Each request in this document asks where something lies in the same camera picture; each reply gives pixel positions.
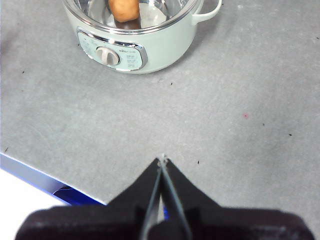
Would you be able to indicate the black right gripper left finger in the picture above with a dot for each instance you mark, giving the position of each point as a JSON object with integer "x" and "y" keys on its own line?
{"x": 100, "y": 222}

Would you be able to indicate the dark blue object under table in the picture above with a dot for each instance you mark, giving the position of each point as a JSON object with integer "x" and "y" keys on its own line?
{"x": 75, "y": 196}

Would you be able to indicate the brown potato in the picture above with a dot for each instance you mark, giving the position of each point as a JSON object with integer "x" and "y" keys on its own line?
{"x": 123, "y": 11}

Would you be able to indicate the pale green electric pot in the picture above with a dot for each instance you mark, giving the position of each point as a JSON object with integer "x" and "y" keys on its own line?
{"x": 165, "y": 50}

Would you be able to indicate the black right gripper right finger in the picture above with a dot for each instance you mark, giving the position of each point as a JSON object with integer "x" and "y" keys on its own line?
{"x": 237, "y": 225}

